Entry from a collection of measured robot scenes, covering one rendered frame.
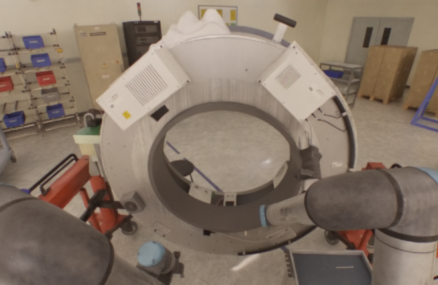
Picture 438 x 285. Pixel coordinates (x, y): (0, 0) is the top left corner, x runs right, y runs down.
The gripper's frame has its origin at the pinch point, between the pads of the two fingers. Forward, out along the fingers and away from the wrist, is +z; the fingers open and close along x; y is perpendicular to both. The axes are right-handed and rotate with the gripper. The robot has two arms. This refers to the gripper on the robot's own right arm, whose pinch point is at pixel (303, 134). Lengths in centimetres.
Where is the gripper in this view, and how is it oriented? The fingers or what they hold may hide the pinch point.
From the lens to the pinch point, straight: 106.3
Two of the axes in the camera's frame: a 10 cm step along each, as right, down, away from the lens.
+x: 5.4, -3.2, -7.8
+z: 0.6, -9.1, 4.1
